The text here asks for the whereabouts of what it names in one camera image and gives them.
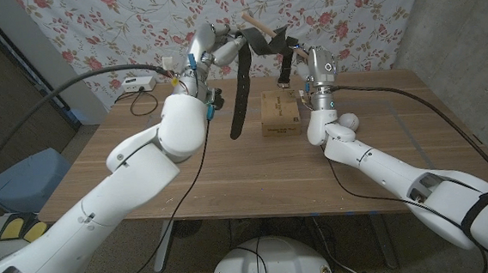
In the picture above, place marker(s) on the floral backdrop cloth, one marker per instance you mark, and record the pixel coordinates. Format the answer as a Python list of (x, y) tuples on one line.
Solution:
[(347, 17)]

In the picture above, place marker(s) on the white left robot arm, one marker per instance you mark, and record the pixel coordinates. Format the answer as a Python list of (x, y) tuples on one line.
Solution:
[(123, 192)]

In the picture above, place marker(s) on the grey table leg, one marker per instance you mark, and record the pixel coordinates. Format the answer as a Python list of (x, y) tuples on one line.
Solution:
[(163, 245), (382, 238)]

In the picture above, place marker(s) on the wooden stick with metal clips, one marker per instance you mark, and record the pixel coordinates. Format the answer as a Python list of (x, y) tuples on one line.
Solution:
[(257, 23)]

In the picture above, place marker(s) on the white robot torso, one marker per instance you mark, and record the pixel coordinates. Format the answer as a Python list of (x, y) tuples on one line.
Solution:
[(274, 263)]

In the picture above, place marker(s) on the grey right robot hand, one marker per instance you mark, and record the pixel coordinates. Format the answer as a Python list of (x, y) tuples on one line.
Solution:
[(321, 68)]

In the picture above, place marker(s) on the black yellow foot pedal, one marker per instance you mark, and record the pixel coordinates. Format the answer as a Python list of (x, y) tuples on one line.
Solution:
[(22, 231)]

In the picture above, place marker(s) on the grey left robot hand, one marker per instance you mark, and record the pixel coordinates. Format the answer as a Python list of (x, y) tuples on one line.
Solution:
[(201, 49)]

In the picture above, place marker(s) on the blue plastic bin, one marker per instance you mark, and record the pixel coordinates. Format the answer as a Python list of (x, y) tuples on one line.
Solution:
[(27, 181)]

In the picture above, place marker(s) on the black leather belt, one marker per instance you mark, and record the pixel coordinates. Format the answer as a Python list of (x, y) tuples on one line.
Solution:
[(243, 89)]

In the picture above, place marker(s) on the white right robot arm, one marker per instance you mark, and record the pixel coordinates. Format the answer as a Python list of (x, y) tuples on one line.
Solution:
[(401, 173)]

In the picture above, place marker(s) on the brown cardboard package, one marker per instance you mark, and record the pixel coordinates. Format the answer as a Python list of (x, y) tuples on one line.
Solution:
[(279, 117)]

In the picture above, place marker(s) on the white power box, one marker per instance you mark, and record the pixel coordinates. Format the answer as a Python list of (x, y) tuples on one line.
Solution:
[(137, 83)]

